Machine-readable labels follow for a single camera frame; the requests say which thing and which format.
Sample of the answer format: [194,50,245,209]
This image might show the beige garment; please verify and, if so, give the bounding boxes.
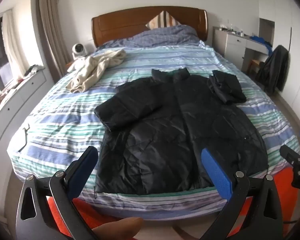
[65,49,127,93]

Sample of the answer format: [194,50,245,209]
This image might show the blue striped pillow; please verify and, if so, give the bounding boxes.
[96,25,205,49]

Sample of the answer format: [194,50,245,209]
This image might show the brown curtain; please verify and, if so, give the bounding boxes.
[31,0,73,78]

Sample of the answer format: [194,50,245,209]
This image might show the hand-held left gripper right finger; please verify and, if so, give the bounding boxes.
[200,148,283,240]

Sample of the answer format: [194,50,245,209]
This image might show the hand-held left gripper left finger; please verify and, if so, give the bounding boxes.
[15,145,100,240]

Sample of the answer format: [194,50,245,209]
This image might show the blue cloth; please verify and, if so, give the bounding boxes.
[249,35,274,55]

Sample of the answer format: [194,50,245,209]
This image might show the white sheer curtain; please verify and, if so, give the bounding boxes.
[1,10,25,80]

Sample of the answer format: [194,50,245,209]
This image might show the white low cabinet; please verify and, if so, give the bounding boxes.
[0,66,55,215]

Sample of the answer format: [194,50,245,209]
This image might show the small clutter pile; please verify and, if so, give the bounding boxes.
[24,64,45,77]

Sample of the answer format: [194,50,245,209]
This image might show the small desk bottles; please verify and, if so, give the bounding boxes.
[220,25,244,37]

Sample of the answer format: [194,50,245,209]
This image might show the dark hanging jacket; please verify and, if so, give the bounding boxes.
[255,44,290,95]

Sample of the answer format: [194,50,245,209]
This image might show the black detached hood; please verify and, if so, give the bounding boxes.
[207,69,247,105]

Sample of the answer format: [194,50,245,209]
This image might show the wooden headboard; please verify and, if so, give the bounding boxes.
[91,6,208,48]

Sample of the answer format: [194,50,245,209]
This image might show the orange floor mat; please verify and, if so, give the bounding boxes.
[46,165,300,240]

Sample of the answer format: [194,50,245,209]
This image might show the black puffer jacket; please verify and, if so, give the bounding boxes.
[94,68,269,195]

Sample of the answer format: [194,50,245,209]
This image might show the bed with striped sheet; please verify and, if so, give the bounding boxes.
[7,39,300,222]

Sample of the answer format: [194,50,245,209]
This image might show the white desk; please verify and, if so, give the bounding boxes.
[212,26,274,74]

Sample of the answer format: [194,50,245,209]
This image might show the brown striped pillow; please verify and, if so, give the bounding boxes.
[145,10,183,29]

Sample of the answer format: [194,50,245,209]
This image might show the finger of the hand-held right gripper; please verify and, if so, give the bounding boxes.
[279,144,300,191]

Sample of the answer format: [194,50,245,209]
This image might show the wooden chair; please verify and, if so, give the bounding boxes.
[247,59,265,75]

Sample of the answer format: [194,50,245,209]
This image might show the person's left hand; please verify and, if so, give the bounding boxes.
[91,217,145,240]

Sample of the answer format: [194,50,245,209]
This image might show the small white fan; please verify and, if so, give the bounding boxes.
[72,43,88,61]

